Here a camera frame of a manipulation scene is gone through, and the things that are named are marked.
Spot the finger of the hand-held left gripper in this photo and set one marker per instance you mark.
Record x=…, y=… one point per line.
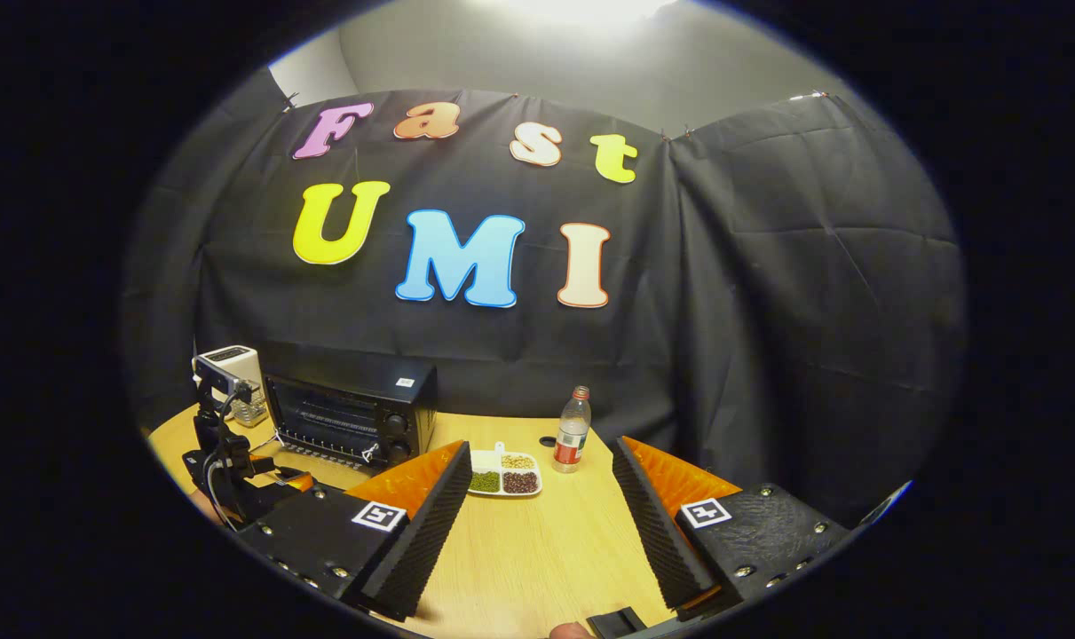
x=284, y=475

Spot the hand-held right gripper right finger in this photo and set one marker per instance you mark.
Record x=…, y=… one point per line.
x=657, y=532

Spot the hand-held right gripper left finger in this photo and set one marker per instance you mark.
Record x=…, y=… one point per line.
x=422, y=541

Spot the black electric oven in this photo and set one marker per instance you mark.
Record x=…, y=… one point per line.
x=351, y=408

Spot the white divided bean plate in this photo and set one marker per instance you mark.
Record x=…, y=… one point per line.
x=504, y=475

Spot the clear glass cup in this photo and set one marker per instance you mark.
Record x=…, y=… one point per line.
x=251, y=412

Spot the white toaster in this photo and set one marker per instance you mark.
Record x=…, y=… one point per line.
x=235, y=364

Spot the clear plastic water bottle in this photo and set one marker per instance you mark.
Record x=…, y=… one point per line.
x=572, y=435

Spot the black backdrop cloth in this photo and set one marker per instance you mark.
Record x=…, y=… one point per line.
x=768, y=311

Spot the large ceiling light panel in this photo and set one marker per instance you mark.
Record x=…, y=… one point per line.
x=581, y=7

